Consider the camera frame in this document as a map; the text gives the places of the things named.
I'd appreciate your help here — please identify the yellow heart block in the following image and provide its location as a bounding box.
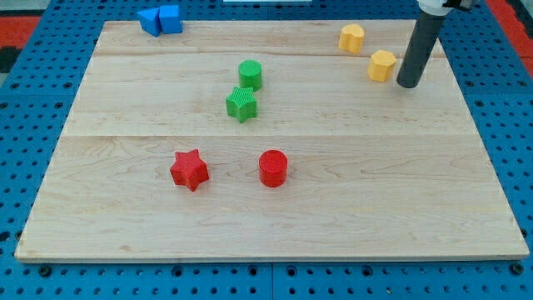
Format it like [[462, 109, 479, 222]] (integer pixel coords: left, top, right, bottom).
[[338, 23, 365, 53]]

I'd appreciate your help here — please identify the red star block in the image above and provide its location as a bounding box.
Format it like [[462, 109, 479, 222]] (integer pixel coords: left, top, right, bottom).
[[170, 148, 209, 192]]

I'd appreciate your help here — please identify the blue cube block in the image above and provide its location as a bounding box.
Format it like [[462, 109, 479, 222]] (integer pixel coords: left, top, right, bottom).
[[159, 5, 182, 34]]

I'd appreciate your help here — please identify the green cylinder block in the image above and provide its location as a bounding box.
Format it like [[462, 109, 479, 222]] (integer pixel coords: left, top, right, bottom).
[[238, 60, 262, 91]]

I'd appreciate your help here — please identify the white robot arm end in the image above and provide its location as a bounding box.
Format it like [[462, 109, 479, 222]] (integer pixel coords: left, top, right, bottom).
[[417, 0, 479, 17]]

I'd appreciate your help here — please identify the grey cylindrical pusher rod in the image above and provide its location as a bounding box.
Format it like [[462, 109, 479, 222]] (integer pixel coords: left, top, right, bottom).
[[396, 10, 446, 88]]

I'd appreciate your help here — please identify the blue triangle block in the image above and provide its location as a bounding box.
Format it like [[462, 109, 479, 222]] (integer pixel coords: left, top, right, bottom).
[[137, 7, 162, 37]]

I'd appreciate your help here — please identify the light wooden board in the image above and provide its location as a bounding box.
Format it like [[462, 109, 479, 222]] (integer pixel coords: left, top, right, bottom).
[[15, 20, 530, 263]]

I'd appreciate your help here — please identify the red cylinder block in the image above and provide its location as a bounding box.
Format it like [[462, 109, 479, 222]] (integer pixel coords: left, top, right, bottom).
[[258, 149, 288, 188]]

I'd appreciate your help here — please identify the green star block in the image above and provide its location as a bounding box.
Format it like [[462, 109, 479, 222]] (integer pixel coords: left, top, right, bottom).
[[226, 87, 257, 123]]

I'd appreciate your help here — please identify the yellow hexagon block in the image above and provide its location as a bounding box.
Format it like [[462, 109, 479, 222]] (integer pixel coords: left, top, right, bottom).
[[367, 50, 396, 83]]

